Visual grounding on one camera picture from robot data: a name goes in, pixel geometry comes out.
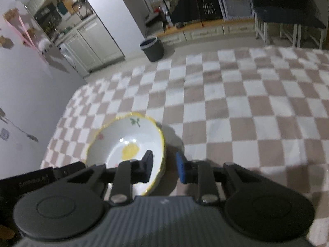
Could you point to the brown white checkered tablecloth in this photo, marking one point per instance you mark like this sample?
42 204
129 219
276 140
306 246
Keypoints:
231 108

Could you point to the white kitchen floor cabinet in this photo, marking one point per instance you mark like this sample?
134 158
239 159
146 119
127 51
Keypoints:
90 49

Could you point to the dark round trash bin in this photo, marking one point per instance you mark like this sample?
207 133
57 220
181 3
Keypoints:
153 49

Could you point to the low white drawer cabinet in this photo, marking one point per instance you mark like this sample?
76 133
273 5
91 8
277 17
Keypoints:
205 32

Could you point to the person's left hand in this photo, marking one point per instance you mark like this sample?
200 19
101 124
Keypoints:
6 232

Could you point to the dark covered side table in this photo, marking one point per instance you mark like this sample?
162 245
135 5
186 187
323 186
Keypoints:
282 5

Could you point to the white fluffy ornament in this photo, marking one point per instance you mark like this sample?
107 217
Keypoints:
45 45

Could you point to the pink hanging ribbon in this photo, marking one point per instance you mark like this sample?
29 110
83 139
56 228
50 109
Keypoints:
25 40

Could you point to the windowed box with teal label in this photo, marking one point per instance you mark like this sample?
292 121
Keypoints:
235 2

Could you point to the floral yellow-rimmed ceramic bowl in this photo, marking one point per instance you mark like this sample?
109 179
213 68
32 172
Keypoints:
123 139

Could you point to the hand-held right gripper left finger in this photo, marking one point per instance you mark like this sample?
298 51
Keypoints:
144 167

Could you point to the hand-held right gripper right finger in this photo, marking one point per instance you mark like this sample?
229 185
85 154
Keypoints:
181 171

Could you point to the black nice day sign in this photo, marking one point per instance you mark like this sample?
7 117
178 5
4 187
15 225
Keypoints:
195 5

